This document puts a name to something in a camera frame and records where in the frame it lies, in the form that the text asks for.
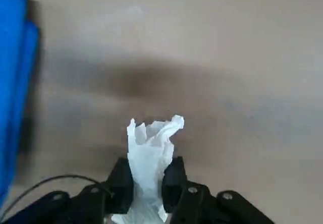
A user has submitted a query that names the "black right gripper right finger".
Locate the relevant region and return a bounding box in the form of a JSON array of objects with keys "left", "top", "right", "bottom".
[{"left": 162, "top": 156, "right": 276, "bottom": 224}]

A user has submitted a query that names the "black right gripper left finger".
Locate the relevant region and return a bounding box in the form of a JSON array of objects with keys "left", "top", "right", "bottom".
[{"left": 7, "top": 157, "right": 134, "bottom": 224}]

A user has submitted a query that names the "white tissue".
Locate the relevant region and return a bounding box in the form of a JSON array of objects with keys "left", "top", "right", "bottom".
[{"left": 111, "top": 115, "right": 185, "bottom": 223}]

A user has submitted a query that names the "folded blue cloth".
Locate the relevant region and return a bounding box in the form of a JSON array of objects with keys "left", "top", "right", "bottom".
[{"left": 0, "top": 0, "right": 40, "bottom": 204}]

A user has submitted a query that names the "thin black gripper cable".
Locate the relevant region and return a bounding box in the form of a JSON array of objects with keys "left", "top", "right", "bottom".
[{"left": 0, "top": 174, "right": 113, "bottom": 214}]

